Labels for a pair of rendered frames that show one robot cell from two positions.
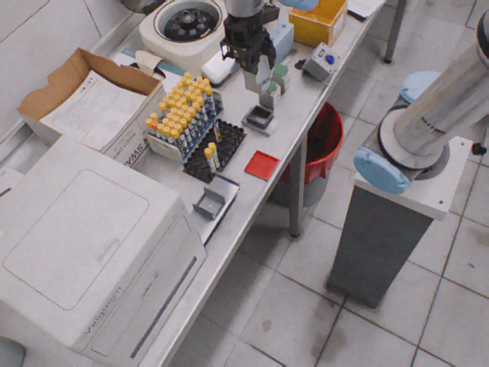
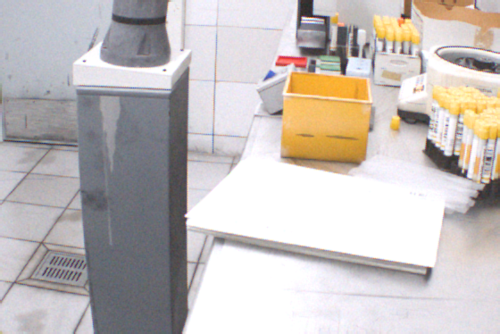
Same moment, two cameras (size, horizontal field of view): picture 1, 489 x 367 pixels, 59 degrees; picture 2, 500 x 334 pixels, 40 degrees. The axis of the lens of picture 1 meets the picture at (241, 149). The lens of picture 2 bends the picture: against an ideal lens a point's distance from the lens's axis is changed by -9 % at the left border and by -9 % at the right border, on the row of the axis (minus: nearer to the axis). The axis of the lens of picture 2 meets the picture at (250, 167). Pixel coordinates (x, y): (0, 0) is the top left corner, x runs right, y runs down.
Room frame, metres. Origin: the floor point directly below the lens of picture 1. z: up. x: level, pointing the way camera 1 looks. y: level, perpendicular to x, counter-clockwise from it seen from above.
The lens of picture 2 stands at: (1.88, -0.96, 1.29)
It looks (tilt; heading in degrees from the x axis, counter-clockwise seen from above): 23 degrees down; 148
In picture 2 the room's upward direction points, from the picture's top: 3 degrees clockwise
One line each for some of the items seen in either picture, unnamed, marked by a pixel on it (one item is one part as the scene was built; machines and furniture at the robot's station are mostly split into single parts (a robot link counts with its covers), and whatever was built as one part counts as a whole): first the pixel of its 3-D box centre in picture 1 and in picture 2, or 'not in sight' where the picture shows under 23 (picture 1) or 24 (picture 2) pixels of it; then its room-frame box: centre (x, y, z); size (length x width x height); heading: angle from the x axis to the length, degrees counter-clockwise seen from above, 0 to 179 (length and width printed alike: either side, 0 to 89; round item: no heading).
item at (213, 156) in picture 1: (212, 140); (348, 42); (0.63, 0.07, 0.93); 0.17 x 0.09 x 0.11; 143
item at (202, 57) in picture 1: (196, 36); (472, 87); (1.01, 0.08, 0.94); 0.30 x 0.24 x 0.12; 44
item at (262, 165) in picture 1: (262, 165); (291, 61); (0.57, -0.04, 0.88); 0.07 x 0.07 x 0.01; 53
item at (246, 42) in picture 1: (245, 33); not in sight; (0.68, -0.04, 1.20); 0.09 x 0.08 x 0.12; 141
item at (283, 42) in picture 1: (278, 46); (357, 91); (0.93, -0.15, 0.92); 0.10 x 0.07 x 0.10; 138
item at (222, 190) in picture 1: (204, 213); (312, 28); (0.44, 0.10, 0.92); 0.21 x 0.07 x 0.05; 143
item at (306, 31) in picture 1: (318, 19); (326, 115); (1.02, -0.28, 0.93); 0.13 x 0.13 x 0.10; 52
